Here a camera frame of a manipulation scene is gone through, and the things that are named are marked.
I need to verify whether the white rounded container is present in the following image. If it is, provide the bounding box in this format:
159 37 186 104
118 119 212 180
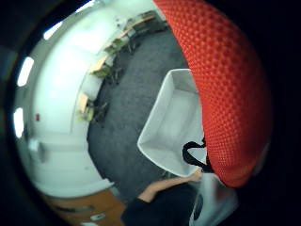
188 172 240 226

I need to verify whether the white fabric storage box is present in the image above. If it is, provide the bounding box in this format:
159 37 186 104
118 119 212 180
136 68 209 178

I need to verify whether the the person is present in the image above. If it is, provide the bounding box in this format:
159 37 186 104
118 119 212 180
120 183 201 226

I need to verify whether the wooden desk with green chair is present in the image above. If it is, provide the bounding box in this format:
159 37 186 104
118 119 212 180
74 91 110 124
103 27 140 56
88 56 124 85

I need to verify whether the wooden drawer cabinet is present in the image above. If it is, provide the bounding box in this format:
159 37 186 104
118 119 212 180
41 187 127 226

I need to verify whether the long wooden desk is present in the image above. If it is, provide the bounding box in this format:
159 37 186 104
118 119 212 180
124 9 168 37

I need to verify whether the ceiling light panel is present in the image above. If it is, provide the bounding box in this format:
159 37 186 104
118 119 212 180
16 56 35 88
42 20 64 41
12 106 25 139
74 0 97 14

